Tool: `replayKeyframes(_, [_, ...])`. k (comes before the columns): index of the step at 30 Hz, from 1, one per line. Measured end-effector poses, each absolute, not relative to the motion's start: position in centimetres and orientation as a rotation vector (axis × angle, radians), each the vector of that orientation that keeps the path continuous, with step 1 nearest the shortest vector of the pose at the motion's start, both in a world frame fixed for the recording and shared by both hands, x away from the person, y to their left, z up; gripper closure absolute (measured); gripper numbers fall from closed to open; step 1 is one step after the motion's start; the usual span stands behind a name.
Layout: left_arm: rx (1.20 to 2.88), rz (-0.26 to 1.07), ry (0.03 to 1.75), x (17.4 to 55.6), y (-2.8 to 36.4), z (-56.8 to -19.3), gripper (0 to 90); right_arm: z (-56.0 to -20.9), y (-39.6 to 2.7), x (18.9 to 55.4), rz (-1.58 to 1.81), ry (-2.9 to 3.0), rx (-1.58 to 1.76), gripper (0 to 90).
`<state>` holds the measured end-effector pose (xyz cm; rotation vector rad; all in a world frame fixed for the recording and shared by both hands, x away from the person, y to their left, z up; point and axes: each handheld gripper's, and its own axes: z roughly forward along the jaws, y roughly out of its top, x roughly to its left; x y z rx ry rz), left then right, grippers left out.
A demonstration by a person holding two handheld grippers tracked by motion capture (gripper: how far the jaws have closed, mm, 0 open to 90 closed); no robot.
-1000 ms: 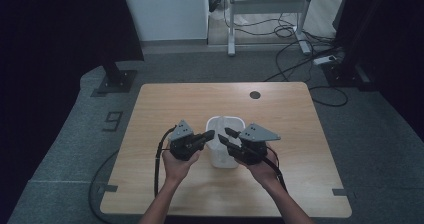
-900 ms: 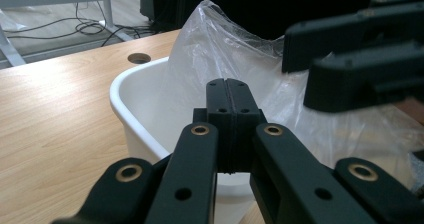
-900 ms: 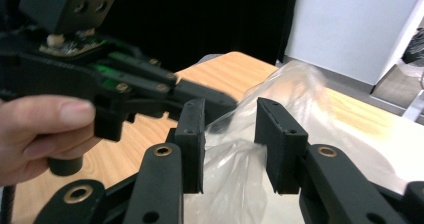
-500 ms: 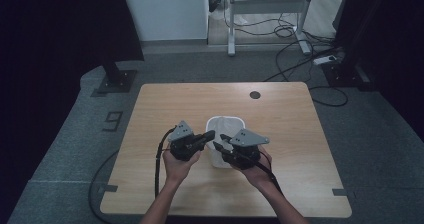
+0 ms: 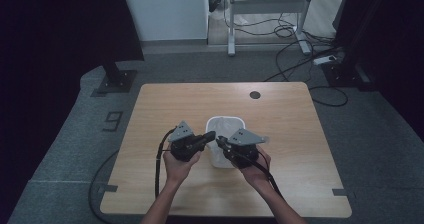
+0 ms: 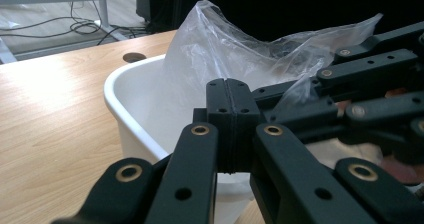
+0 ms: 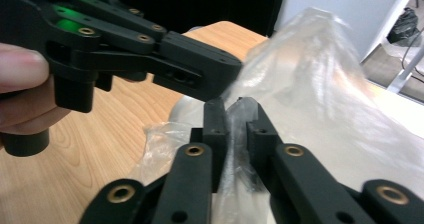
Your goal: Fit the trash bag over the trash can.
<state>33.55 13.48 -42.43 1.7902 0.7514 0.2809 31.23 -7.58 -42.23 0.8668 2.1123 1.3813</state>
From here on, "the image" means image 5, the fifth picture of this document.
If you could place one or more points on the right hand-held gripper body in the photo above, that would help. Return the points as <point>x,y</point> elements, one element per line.
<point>245,147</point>

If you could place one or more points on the person's left hand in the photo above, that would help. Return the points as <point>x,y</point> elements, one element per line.
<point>178,170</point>

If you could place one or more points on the black round table grommet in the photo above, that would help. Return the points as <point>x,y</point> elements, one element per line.
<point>255,95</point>

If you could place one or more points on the dark curtain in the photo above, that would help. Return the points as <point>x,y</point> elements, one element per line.
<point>50,50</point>

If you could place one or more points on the white metal desk frame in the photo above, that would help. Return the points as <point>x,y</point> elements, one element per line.
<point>266,5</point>

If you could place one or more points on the white plastic trash bin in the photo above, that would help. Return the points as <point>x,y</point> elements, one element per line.
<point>220,157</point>

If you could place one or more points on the black stand with base plate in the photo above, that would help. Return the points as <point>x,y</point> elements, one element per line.
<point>116,79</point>

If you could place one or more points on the person's right hand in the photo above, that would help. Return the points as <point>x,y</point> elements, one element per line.
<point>255,174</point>

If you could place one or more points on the white power strip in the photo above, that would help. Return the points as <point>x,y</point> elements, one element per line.
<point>324,60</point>

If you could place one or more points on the white cabinet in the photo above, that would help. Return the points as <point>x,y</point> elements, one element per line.
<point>166,10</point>

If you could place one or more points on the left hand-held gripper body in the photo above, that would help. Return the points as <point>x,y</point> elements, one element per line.
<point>183,144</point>

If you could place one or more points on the black stand base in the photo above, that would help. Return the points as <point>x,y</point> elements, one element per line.
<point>343,75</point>

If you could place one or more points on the clear plastic bin bag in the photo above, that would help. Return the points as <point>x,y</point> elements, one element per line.
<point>225,125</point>

